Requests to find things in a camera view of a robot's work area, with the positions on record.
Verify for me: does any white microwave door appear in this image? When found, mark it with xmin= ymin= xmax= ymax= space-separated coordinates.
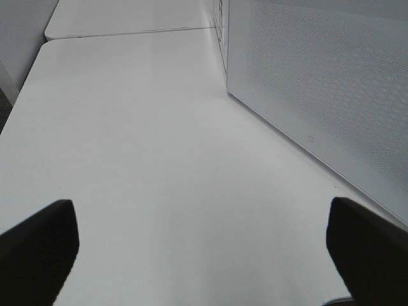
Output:
xmin=219 ymin=1 xmax=407 ymax=222

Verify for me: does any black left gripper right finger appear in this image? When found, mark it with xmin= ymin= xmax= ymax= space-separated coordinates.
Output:
xmin=326 ymin=197 xmax=407 ymax=305

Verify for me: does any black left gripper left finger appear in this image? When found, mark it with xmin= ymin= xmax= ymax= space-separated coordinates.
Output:
xmin=1 ymin=200 xmax=80 ymax=305

